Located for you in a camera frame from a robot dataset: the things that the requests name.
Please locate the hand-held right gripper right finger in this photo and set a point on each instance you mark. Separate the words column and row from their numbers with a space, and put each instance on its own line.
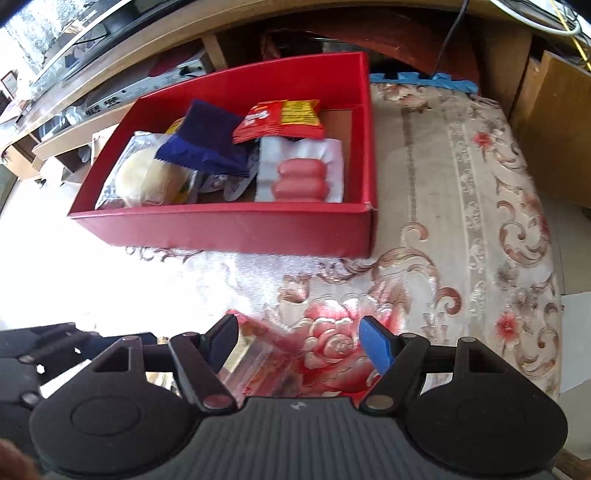
column 376, row 345

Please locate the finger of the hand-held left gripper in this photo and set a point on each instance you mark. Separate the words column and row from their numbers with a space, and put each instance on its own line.
column 60, row 364
column 41, row 333

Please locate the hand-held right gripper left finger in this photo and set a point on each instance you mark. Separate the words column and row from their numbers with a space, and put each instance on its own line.
column 221, row 342

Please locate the red clear snack packet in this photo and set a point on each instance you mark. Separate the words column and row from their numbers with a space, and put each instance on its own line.
column 263, row 341

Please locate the red cardboard box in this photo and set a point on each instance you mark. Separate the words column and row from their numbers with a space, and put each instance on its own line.
column 231, row 230

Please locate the silver foil packet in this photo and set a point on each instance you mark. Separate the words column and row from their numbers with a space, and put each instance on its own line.
column 221, row 183

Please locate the silver sausage packet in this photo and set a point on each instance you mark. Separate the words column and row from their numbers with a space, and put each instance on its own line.
column 300, row 184

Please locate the round bread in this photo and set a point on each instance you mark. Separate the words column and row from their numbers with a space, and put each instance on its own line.
column 138, row 180

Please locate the blue snack packet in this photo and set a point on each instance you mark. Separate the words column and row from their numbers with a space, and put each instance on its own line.
column 207, row 134

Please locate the long yellow snack packet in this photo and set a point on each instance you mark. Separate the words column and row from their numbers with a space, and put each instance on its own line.
column 174, row 127

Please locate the red and yellow snack packet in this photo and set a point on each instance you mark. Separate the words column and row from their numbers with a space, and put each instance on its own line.
column 263, row 124

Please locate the floral beige blanket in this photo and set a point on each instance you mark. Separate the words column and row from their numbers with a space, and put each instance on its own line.
column 461, row 207

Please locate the silver media player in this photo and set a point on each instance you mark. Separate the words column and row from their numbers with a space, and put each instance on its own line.
column 138, row 87

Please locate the blue foam mat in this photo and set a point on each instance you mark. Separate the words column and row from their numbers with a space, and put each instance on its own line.
column 415, row 78

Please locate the brown cardboard box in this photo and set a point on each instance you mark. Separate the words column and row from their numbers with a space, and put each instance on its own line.
column 554, row 138

